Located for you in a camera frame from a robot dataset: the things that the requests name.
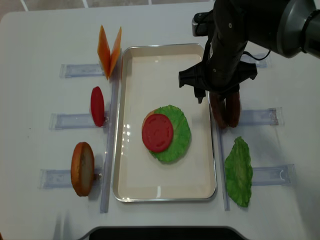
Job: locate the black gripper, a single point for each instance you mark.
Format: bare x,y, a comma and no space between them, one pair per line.
221,70

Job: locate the brown meat patty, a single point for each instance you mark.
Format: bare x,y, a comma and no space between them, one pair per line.
218,108
233,109

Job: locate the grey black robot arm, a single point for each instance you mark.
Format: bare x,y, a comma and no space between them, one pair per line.
285,27

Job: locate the green lettuce leaf on tray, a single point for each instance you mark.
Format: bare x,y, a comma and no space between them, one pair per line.
181,135

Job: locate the red tomato slice on tray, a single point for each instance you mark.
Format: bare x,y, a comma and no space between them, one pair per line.
157,132

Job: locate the standing green lettuce leaf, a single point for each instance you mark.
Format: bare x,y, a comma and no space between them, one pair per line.
239,173

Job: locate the right orange cheese slice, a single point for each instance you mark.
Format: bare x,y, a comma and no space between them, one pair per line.
115,52

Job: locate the orange cheese slice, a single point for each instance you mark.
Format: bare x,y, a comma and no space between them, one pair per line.
115,52
104,53

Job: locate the standing red tomato slice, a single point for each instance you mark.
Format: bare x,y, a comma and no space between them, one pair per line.
97,106

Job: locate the left orange cheese slice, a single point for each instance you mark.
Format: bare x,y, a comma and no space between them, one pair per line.
104,53

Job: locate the long clear strip right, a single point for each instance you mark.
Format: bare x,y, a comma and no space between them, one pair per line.
226,199

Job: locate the long clear strip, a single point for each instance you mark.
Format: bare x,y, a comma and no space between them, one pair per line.
107,174
226,199

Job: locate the white rectangular metal tray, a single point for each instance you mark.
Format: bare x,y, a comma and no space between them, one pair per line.
150,80

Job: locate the long clear strip left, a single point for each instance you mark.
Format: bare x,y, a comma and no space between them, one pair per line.
107,174

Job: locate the standing bun half left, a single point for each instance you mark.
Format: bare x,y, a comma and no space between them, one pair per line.
82,169

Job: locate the black monitor edge bottom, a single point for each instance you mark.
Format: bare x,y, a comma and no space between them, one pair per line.
164,233

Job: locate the clear holder rail right buns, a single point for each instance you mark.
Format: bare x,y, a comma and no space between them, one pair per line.
264,63

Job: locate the clear holder rail patties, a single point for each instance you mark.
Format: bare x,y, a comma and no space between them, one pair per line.
261,117

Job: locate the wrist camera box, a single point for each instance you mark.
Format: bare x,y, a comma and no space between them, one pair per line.
202,24

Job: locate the clear holder rail lettuce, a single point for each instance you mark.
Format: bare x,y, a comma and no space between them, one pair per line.
276,175

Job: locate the clear holder rail cheese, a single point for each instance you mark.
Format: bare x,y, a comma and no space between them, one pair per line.
80,70

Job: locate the clear holder rail tomato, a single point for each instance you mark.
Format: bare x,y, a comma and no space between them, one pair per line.
61,121

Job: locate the clear holder rail left bun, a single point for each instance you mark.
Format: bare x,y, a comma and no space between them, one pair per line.
54,179

